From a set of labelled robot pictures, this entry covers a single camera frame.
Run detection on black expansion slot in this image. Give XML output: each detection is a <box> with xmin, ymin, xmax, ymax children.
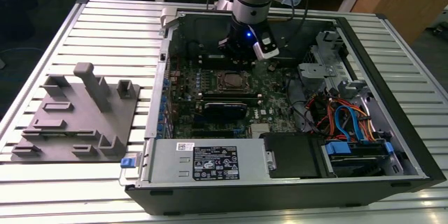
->
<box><xmin>191</xmin><ymin>129</ymin><xmax>237</xmax><ymax>138</ymax></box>

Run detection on CPU socket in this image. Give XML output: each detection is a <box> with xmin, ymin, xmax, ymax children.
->
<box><xmin>217</xmin><ymin>69</ymin><xmax>257</xmax><ymax>94</ymax></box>

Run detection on silver CPU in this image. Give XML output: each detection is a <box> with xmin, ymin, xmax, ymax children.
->
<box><xmin>225</xmin><ymin>73</ymin><xmax>246</xmax><ymax>87</ymax></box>

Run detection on grey parts rack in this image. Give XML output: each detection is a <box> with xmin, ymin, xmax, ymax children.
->
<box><xmin>10</xmin><ymin>62</ymin><xmax>142</xmax><ymax>162</ymax></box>

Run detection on small silver heatsink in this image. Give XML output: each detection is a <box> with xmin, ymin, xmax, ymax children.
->
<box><xmin>251</xmin><ymin>123</ymin><xmax>273</xmax><ymax>133</ymax></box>

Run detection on black graphics card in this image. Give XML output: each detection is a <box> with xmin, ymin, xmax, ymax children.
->
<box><xmin>203</xmin><ymin>100</ymin><xmax>250</xmax><ymax>121</ymax></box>

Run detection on black PC case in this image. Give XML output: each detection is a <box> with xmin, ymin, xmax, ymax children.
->
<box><xmin>125</xmin><ymin>7</ymin><xmax>447</xmax><ymax>216</ymax></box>

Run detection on green motherboard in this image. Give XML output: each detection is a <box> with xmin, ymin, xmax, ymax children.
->
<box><xmin>167</xmin><ymin>58</ymin><xmax>306</xmax><ymax>140</ymax></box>

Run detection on red power wires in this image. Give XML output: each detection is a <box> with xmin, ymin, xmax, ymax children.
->
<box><xmin>314</xmin><ymin>98</ymin><xmax>339</xmax><ymax>141</ymax></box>

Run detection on wooden cabinet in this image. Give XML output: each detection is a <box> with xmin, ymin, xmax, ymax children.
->
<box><xmin>353</xmin><ymin>0</ymin><xmax>448</xmax><ymax>45</ymax></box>

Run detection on silver metal drive cage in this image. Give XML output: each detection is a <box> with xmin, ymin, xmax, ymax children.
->
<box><xmin>298</xmin><ymin>31</ymin><xmax>373</xmax><ymax>99</ymax></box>

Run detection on silver power supply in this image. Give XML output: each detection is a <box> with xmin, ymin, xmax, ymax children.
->
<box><xmin>135</xmin><ymin>138</ymin><xmax>278</xmax><ymax>184</ymax></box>

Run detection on orange power wires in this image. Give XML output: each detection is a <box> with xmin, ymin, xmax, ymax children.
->
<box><xmin>350</xmin><ymin>104</ymin><xmax>382</xmax><ymax>142</ymax></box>

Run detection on hard disk in blue carrier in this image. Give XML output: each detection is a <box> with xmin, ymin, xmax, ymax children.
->
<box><xmin>325</xmin><ymin>140</ymin><xmax>395</xmax><ymax>177</ymax></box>

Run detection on thin black cable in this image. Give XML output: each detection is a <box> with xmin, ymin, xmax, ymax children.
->
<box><xmin>286</xmin><ymin>70</ymin><xmax>318</xmax><ymax>133</ymax></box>

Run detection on blue data cable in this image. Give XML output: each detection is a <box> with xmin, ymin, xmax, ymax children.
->
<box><xmin>334</xmin><ymin>105</ymin><xmax>369</xmax><ymax>143</ymax></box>

